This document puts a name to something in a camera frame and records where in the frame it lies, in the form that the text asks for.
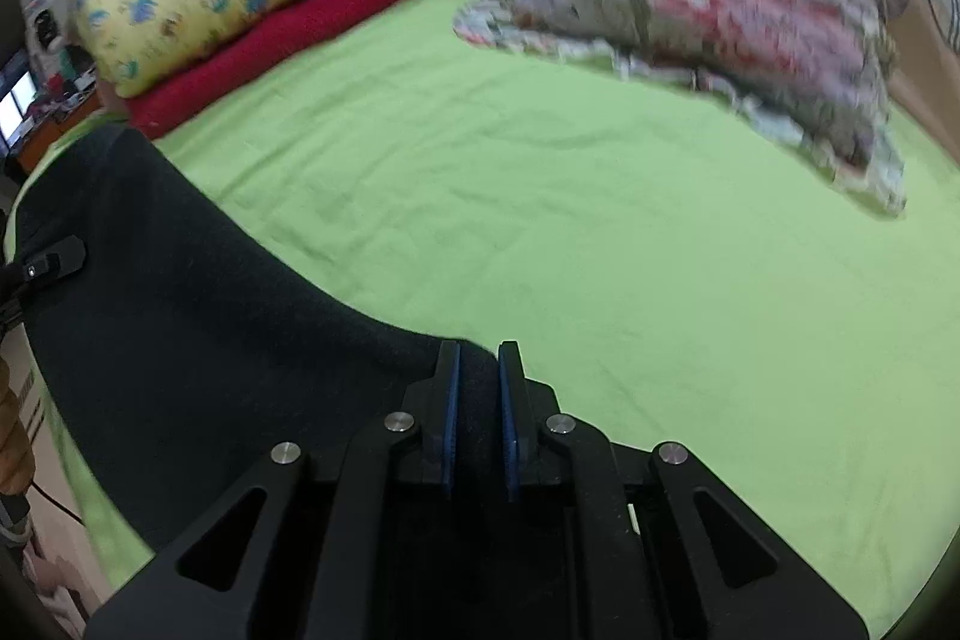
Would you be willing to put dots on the green bed sheet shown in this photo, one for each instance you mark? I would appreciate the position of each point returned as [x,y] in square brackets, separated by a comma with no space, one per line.
[570,280]

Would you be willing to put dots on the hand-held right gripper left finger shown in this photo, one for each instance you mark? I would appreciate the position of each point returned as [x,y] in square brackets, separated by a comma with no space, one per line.
[451,419]

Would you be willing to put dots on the black pants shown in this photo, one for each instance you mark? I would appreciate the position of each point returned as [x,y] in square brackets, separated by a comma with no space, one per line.
[210,340]

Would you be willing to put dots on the person's left forearm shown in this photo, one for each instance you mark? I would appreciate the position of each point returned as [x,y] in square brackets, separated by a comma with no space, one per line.
[13,430]

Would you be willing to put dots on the floral patterned blanket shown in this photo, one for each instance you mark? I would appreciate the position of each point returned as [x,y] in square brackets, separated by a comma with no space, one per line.
[705,18]

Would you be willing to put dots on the red folded blanket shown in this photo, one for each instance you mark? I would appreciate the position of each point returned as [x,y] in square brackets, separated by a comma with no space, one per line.
[277,40]

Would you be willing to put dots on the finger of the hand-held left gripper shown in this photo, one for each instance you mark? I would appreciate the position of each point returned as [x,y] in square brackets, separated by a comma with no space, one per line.
[54,263]

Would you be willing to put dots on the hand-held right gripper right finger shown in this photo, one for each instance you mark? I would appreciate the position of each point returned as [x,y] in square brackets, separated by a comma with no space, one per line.
[511,422]

